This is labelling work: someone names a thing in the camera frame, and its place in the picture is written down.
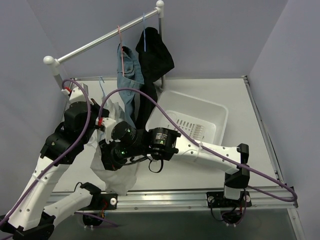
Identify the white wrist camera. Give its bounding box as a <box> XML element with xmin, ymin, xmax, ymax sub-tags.
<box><xmin>61</xmin><ymin>83</ymin><xmax>89</xmax><ymax>105</ymax></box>
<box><xmin>96</xmin><ymin>117</ymin><xmax>117</xmax><ymax>144</ymax></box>

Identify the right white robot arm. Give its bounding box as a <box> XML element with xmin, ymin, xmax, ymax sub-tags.
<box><xmin>97</xmin><ymin>118</ymin><xmax>250</xmax><ymax>207</ymax></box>

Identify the light blue wire hanger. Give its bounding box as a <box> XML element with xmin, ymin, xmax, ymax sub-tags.
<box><xmin>98</xmin><ymin>76</ymin><xmax>106</xmax><ymax>99</ymax></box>

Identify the white skirt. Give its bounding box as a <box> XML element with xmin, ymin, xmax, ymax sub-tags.
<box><xmin>90</xmin><ymin>99</ymin><xmax>137</xmax><ymax>196</ymax></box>

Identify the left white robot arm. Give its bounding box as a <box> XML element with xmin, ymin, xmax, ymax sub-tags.
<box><xmin>0</xmin><ymin>84</ymin><xmax>105</xmax><ymax>240</ymax></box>

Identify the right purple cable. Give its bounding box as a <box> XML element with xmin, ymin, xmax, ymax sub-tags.
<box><xmin>98</xmin><ymin>89</ymin><xmax>298</xmax><ymax>226</ymax></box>

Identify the blue denim skirt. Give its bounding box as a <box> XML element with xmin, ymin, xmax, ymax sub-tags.
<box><xmin>117</xmin><ymin>44</ymin><xmax>145</xmax><ymax>127</ymax></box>

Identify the silver clothes rack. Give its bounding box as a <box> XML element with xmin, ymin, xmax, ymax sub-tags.
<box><xmin>43</xmin><ymin>0</ymin><xmax>165</xmax><ymax>89</ymax></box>

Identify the pink wire hanger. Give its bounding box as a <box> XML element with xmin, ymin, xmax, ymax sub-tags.
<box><xmin>117</xmin><ymin>25</ymin><xmax>125</xmax><ymax>77</ymax></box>

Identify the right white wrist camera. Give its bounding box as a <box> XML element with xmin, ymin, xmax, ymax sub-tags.
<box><xmin>96</xmin><ymin>117</ymin><xmax>117</xmax><ymax>144</ymax></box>

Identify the white plastic basket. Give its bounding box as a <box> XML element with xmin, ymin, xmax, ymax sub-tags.
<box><xmin>157</xmin><ymin>90</ymin><xmax>229</xmax><ymax>145</ymax></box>

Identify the black garment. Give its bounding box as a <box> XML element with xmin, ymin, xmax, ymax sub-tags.
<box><xmin>134</xmin><ymin>26</ymin><xmax>175</xmax><ymax>131</ymax></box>

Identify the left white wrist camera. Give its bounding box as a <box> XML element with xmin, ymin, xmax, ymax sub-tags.
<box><xmin>61</xmin><ymin>83</ymin><xmax>89</xmax><ymax>105</ymax></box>

